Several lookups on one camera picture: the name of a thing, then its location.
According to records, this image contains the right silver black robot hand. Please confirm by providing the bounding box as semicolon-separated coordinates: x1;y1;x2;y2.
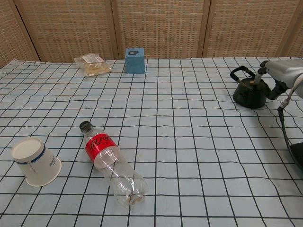
253;60;303;100

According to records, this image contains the black kettle lid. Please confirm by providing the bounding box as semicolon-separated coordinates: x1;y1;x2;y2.
240;78;264;89

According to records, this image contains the black kettle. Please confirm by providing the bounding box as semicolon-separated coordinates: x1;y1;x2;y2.
230;66;269;109

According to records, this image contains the black baseball cap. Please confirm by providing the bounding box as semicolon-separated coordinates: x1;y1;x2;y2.
289;141;303;171

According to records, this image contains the blue checked tablecloth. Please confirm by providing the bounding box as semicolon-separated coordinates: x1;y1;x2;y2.
0;56;303;227

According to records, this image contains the woven bamboo folding screen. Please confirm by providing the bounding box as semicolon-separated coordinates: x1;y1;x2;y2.
0;0;303;69

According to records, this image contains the small blue cardboard box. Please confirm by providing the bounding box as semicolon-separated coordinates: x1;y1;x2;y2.
125;47;146;75

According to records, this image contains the clear snack bag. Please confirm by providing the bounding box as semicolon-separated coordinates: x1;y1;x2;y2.
73;53;113;78

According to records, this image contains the empty clear plastic cola bottle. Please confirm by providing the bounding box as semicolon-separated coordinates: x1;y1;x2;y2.
79;121;149;210

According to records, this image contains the white paper cup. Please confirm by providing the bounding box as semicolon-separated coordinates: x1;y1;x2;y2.
10;137;62;188

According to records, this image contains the black robot hand cable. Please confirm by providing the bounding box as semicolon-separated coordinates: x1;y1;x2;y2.
277;75;303;167

